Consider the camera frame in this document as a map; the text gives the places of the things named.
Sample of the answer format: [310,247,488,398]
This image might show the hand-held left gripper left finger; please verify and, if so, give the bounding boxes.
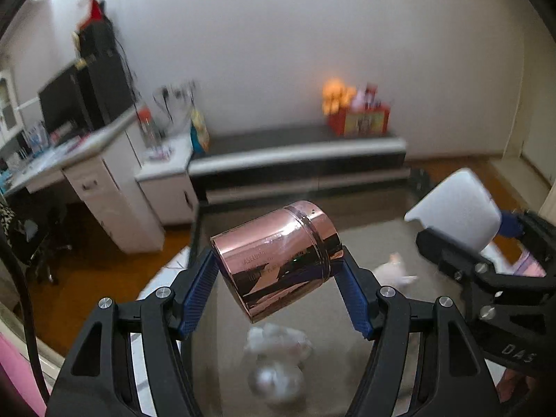
[46,249,220,417]

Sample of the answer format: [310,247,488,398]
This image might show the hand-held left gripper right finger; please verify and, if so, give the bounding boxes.
[332,247,501,417]

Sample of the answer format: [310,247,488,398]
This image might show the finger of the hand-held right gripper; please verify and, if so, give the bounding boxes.
[499,209,556,270]
[416,228,511,320]

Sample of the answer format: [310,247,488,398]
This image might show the white plastic cup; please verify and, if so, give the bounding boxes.
[404,169,500,253]

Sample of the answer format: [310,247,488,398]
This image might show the pink box with black rim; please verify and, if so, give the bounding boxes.
[187,174,479,417]

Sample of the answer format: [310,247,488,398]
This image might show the rose gold metal can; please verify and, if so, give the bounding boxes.
[210,200,344,324]

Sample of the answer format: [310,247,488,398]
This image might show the small pink white toy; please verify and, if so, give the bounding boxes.
[374,252,418,288]

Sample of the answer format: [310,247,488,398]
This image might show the white crumpled bag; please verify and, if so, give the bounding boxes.
[243,324,314,362]

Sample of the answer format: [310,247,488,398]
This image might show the cream door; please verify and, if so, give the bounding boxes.
[501,74,556,192]

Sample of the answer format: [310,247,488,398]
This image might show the white side cabinet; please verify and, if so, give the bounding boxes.
[136,132,201,227]

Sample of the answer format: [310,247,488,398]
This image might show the printed papers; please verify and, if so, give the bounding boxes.
[145,145,174,162]

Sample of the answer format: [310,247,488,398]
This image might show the red printed box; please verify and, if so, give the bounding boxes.
[327,103,392,136]

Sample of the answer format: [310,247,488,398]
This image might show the white desk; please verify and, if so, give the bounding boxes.
[0,108,166,255]

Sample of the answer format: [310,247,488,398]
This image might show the low black white cabinet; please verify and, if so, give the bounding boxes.
[190,122,411,204]

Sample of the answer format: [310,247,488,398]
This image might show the yellow blue snack bag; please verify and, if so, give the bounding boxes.
[190,108,210,154]

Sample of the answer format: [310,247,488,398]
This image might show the black office chair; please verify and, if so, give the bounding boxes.
[6,200,72,285]

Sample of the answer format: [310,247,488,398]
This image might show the clear bottle with orange cap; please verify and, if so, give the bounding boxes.
[138,108,160,148]

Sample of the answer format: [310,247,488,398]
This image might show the small purple red plush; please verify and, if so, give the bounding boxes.
[352,83,384,109]

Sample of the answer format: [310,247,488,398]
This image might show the orange plush toy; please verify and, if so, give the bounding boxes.
[322,78,357,116]

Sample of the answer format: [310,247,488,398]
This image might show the pink cloth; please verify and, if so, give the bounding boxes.
[0,334,46,417]

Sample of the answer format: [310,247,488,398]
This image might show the black white patterned cloth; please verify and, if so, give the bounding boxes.
[0,200,18,246]

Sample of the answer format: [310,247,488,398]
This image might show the large black speaker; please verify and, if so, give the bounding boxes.
[72,52,136,130]

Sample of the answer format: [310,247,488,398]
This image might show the blue white carton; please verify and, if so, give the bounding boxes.
[26,122,49,154]

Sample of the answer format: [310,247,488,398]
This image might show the black monitor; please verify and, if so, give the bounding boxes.
[38,63,94,134]

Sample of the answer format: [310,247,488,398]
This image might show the white glass door cabinet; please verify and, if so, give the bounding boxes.
[0,69,23,144]

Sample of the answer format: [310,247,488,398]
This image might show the red paper ornament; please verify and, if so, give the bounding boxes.
[84,0,106,24]

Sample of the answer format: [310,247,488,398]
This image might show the thick black cable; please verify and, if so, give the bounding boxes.
[0,235,50,404]

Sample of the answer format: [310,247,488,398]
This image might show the white wall power socket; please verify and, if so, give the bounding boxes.
[154,80,198,101]

